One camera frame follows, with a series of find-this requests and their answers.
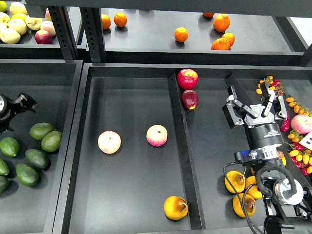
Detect green avocado lower edge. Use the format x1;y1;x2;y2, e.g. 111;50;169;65
0;175;10;193

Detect pale peach on shelf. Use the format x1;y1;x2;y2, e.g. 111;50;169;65
40;20;56;37

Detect yellow pear left pile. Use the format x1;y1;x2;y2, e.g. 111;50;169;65
224;171;246;194

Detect pink apple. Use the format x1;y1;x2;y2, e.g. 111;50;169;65
146;124;168;147
291;114;312;135
97;131;121;154

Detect white label card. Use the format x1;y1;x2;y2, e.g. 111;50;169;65
299;132;312;150

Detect dark red apple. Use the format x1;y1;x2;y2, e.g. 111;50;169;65
181;90;199;110

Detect yellow pear pile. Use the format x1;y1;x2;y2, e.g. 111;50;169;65
245;176;262;199
224;171;246;194

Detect orange cherry tomato string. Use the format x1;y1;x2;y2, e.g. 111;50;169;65
285;95;311;117

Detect black shelf upright posts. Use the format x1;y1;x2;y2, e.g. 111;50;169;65
47;6;108;64

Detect red apple on shelf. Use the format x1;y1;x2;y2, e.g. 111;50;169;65
35;30;53;44

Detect red chili pepper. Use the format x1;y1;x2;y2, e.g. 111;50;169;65
280;110;291;132

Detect yellow apple front left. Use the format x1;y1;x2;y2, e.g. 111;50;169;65
0;28;20;44

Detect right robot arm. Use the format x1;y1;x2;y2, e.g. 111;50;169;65
222;77;312;234

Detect orange behind front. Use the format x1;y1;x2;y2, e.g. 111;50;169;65
222;32;235;47

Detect bright red apple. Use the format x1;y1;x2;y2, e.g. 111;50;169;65
177;69;199;90

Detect dark green avocado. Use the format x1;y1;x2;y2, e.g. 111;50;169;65
25;149;49;169

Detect pink apple far right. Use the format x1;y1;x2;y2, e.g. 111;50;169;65
291;114;312;135

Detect orange front right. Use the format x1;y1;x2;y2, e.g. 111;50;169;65
211;38;231;50

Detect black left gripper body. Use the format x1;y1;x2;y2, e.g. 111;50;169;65
0;94;19;122

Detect orange centre shelf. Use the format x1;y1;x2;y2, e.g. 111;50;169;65
174;27;189;43

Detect green avocado upper left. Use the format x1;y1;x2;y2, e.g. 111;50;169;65
0;137;20;157

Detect cherry tomato bunch lower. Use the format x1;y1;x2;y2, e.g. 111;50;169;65
286;130;312;176

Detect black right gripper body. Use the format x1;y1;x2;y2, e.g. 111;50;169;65
244;104;284;149

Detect green avocado long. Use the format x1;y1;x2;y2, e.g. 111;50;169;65
16;163;39;186

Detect large orange right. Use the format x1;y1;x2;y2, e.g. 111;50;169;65
213;13;231;32

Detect yellow apple with stem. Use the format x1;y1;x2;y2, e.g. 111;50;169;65
25;15;43;31

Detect black left tray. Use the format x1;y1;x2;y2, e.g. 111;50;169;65
0;59;82;234

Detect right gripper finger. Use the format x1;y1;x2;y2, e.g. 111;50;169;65
222;85;258;129
261;81;288;120

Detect yellow pear bottom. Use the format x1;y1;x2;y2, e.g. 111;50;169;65
233;193;256;218

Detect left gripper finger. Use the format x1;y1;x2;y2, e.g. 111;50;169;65
14;92;37;113
0;121;14;134

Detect pink apple left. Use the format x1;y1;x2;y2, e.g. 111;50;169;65
97;131;121;154

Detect yellow pear middle pile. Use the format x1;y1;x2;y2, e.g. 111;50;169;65
245;176;262;199

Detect orange under top shelf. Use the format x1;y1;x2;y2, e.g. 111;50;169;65
202;12;215;18

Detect green avocado at edge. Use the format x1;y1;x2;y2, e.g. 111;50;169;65
0;159;10;176

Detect cherry tomato bunch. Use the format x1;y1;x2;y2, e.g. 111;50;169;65
286;130;312;176
256;76;284;101

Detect cherry tomato bunch upper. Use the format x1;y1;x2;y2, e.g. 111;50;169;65
256;76;284;101

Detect yellow apple middle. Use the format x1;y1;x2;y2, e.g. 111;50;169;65
8;19;27;36

